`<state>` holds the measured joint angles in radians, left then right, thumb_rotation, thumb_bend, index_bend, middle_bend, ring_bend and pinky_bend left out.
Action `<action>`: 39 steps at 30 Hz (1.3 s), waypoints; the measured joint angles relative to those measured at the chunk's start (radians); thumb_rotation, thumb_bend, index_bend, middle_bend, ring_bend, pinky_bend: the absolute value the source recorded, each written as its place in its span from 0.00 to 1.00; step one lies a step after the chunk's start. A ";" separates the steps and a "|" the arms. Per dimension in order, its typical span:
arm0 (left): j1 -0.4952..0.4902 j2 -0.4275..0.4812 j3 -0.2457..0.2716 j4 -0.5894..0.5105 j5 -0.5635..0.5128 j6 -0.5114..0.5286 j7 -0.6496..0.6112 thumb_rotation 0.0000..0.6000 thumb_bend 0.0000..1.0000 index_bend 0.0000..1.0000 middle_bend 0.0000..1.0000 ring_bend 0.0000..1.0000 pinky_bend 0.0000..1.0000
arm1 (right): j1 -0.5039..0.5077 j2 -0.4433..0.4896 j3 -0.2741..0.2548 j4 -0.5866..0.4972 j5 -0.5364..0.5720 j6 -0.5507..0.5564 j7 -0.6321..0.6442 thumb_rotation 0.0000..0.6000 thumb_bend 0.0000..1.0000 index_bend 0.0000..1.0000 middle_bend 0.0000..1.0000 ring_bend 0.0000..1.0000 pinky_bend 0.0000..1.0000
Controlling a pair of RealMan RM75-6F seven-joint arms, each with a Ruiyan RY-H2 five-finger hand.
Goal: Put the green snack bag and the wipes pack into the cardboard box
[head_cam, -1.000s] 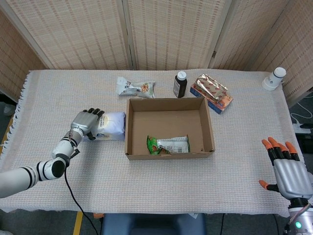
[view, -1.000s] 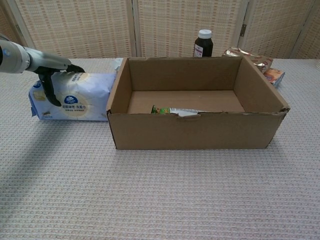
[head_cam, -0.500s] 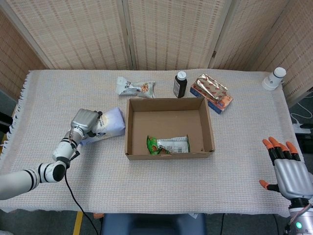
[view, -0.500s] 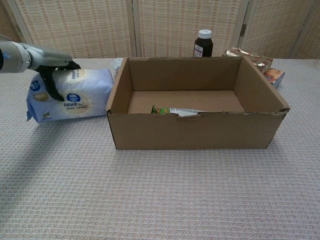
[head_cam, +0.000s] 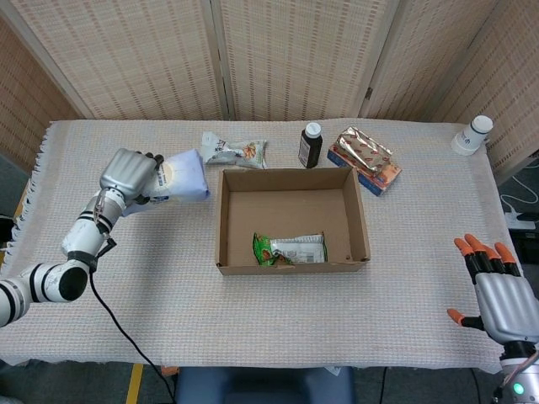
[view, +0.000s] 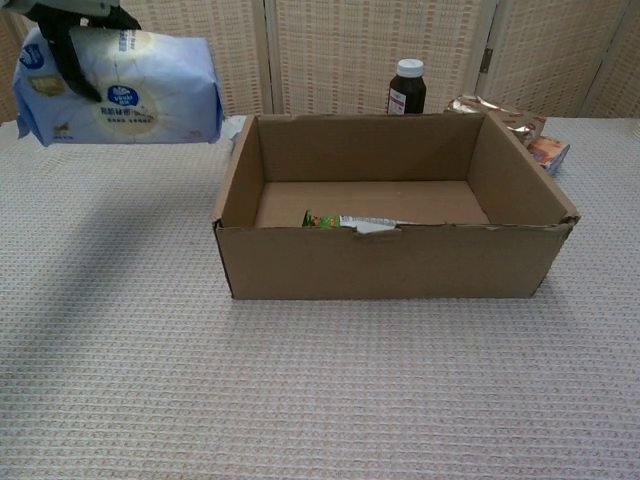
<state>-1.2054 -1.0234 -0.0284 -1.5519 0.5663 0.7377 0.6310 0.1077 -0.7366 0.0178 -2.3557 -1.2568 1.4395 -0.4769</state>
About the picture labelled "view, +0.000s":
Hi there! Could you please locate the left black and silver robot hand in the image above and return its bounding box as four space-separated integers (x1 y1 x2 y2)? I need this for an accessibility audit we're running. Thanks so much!
9 0 142 101

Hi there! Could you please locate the orange and blue carton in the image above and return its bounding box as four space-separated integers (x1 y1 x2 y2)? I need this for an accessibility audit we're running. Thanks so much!
525 135 572 176

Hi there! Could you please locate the gold foil packet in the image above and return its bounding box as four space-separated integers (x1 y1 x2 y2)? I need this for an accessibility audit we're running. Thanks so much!
444 95 548 147

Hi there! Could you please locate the open cardboard box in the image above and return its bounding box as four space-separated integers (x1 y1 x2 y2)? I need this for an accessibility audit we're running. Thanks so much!
212 112 583 302

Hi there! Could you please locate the beige folding screen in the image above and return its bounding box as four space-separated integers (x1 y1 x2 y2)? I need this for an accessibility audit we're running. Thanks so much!
0 0 640 125

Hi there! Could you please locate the brown bottle white cap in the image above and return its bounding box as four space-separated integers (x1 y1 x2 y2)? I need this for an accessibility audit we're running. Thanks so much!
386 58 428 116

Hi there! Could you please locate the white woven tablecloth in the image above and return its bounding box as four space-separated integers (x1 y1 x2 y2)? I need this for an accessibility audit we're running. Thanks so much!
0 114 640 480

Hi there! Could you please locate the green white snack packet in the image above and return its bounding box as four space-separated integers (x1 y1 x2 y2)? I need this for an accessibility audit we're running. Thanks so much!
301 209 404 236

